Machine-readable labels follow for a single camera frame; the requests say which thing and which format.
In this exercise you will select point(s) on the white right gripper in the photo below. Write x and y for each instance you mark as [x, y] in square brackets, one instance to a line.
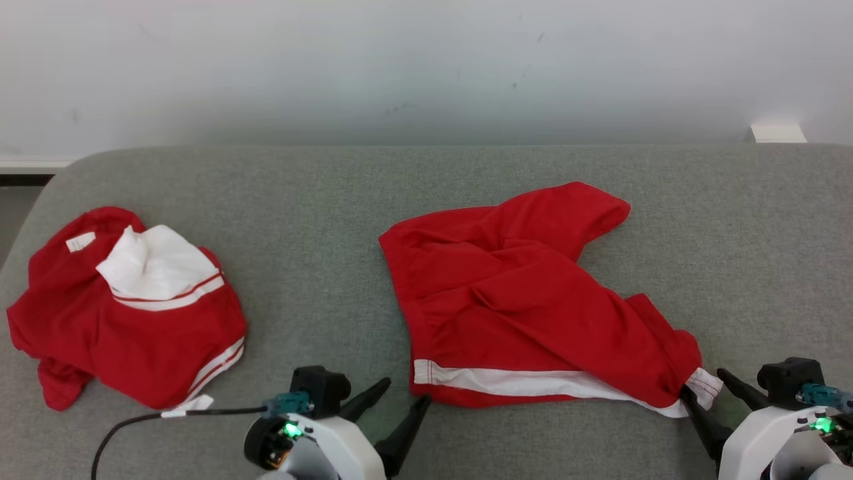
[753, 440]

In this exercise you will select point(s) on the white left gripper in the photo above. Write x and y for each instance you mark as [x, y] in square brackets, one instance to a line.
[333, 440]

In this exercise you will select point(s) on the red shorts with white stripe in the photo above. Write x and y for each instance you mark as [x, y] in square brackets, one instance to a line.
[520, 300]

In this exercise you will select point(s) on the red jersey with white trim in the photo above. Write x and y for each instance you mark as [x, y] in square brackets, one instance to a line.
[133, 346]

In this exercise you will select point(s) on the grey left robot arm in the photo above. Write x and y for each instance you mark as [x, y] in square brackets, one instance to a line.
[303, 466]

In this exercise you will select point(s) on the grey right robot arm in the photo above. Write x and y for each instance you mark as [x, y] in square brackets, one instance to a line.
[803, 466]

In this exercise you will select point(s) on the white skirting board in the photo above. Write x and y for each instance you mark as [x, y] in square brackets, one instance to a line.
[33, 165]

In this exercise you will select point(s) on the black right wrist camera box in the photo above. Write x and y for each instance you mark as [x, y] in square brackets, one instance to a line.
[786, 380]

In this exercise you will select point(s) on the small white wall block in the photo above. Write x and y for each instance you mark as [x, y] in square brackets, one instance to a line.
[778, 132]

